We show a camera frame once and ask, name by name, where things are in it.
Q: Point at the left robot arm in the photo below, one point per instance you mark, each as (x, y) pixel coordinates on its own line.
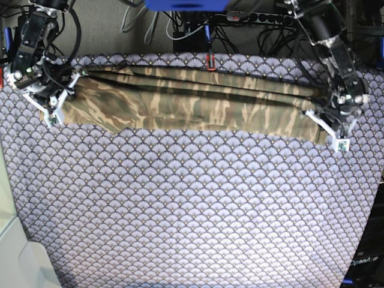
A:
(322, 25)

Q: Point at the white plastic bin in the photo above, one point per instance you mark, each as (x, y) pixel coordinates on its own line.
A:
(23, 263)

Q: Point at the camouflage T-shirt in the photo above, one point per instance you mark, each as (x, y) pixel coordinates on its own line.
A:
(116, 98)

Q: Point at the black OpenArm box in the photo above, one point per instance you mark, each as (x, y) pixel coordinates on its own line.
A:
(366, 268)

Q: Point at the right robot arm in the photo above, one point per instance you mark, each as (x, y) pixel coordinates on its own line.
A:
(39, 31)

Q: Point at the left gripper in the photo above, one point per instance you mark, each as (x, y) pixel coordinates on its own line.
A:
(338, 115)

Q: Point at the blue plastic mount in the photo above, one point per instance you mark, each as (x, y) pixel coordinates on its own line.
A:
(187, 5)

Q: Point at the black power strip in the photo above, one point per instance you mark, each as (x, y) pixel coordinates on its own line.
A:
(264, 19)

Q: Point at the purple fan-pattern table cloth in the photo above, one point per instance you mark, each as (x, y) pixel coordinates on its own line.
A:
(189, 208)

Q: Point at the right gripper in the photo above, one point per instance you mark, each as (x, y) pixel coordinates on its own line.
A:
(45, 83)

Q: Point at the red and black clamp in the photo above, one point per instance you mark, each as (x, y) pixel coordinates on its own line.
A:
(210, 62)

